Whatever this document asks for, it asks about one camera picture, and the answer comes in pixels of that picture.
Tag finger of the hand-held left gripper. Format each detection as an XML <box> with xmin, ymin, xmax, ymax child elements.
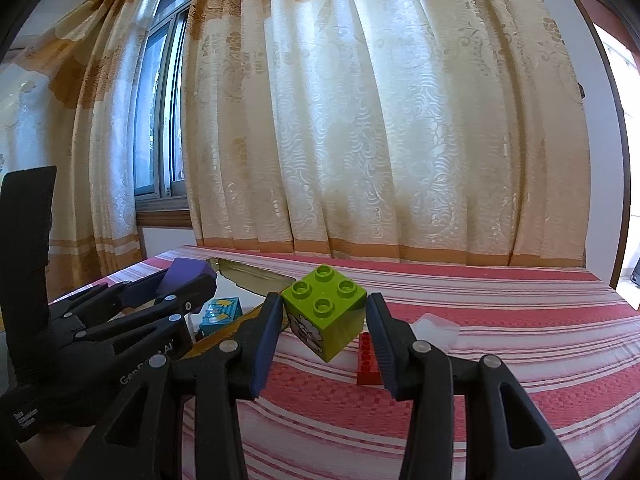
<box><xmin>52</xmin><ymin>272</ymin><xmax>218</xmax><ymax>361</ymax></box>
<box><xmin>47</xmin><ymin>267</ymin><xmax>173</xmax><ymax>318</ymax></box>

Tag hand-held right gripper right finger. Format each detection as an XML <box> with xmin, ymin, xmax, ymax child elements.
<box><xmin>365</xmin><ymin>292</ymin><xmax>583</xmax><ymax>480</ymax></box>

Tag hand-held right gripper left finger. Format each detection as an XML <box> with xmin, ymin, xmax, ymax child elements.
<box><xmin>65</xmin><ymin>292</ymin><xmax>286</xmax><ymax>480</ymax></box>

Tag purple box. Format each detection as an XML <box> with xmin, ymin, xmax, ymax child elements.
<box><xmin>155</xmin><ymin>257</ymin><xmax>217</xmax><ymax>297</ymax></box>

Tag green building block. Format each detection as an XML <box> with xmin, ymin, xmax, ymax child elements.
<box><xmin>281</xmin><ymin>265</ymin><xmax>370</xmax><ymax>362</ymax></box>

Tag person's left hand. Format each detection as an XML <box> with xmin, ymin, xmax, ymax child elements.
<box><xmin>20</xmin><ymin>422</ymin><xmax>116</xmax><ymax>480</ymax></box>

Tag red building block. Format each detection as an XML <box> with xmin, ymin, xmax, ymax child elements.
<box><xmin>356</xmin><ymin>332</ymin><xmax>386</xmax><ymax>386</ymax></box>

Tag blue toy block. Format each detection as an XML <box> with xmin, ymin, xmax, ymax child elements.
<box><xmin>199</xmin><ymin>297</ymin><xmax>243</xmax><ymax>338</ymax></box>

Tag translucent plastic box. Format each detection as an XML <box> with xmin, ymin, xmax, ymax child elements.
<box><xmin>410</xmin><ymin>312</ymin><xmax>460</xmax><ymax>353</ymax></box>

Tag red striped bed sheet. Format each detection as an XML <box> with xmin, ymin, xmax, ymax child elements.
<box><xmin>47</xmin><ymin>245</ymin><xmax>640</xmax><ymax>480</ymax></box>

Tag window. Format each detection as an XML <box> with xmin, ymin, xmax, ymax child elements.
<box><xmin>132</xmin><ymin>0</ymin><xmax>193</xmax><ymax>228</ymax></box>

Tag cream and gold side curtain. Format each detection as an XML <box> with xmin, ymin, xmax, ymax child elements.
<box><xmin>0</xmin><ymin>0</ymin><xmax>173</xmax><ymax>293</ymax></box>

